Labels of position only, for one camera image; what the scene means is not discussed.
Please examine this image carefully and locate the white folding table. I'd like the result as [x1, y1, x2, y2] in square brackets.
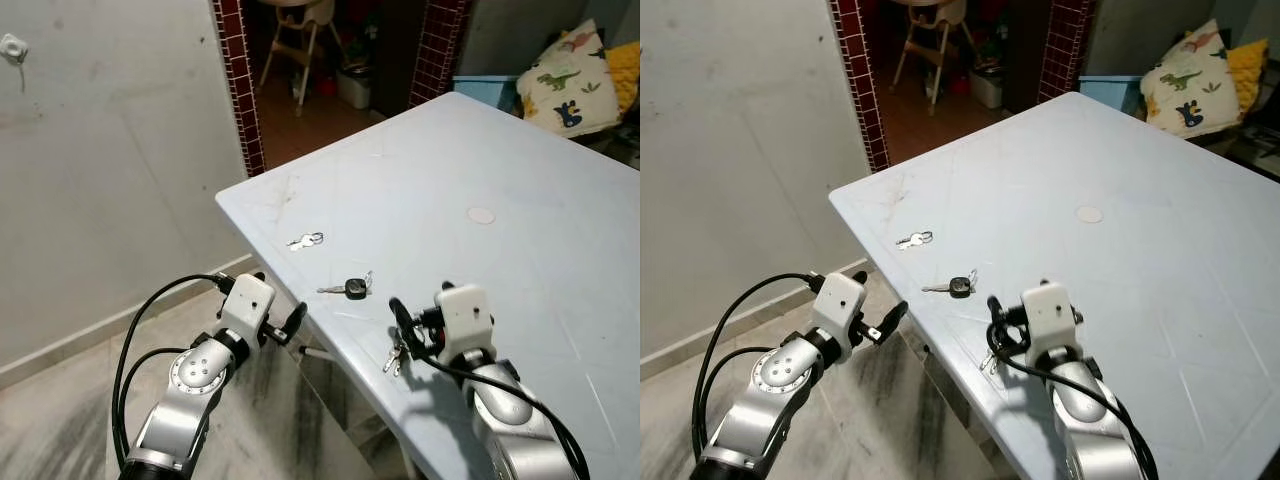
[828, 92, 1280, 480]
[215, 92, 641, 480]

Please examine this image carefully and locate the black headed car key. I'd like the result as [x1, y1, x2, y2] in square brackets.
[922, 268, 979, 300]
[317, 271, 375, 301]

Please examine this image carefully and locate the red tiled doorway pillar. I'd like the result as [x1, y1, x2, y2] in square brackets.
[210, 0, 267, 179]
[408, 0, 473, 109]
[1037, 0, 1096, 104]
[828, 0, 891, 173]

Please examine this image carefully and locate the light blue box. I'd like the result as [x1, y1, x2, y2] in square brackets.
[1078, 74, 1146, 116]
[453, 75, 521, 113]

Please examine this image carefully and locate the white bin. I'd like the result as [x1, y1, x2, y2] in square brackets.
[968, 65, 1004, 109]
[335, 65, 373, 109]

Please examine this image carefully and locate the white dinosaur print pillow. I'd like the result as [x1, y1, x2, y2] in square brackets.
[516, 18, 623, 139]
[1140, 18, 1246, 139]

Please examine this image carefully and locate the white high chair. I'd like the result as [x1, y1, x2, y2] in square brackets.
[890, 0, 981, 113]
[258, 0, 346, 106]

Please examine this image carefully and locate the yellow pillow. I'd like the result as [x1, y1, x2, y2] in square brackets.
[605, 40, 641, 116]
[1228, 38, 1269, 116]

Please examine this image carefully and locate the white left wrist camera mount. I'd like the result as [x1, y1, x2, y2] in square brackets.
[810, 272, 869, 363]
[213, 272, 277, 349]

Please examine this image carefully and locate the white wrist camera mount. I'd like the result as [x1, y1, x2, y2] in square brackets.
[1020, 282, 1083, 363]
[213, 272, 277, 349]
[434, 284, 497, 367]
[810, 272, 869, 363]

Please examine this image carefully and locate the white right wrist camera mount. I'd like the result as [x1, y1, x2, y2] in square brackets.
[1020, 282, 1083, 363]
[434, 284, 497, 367]

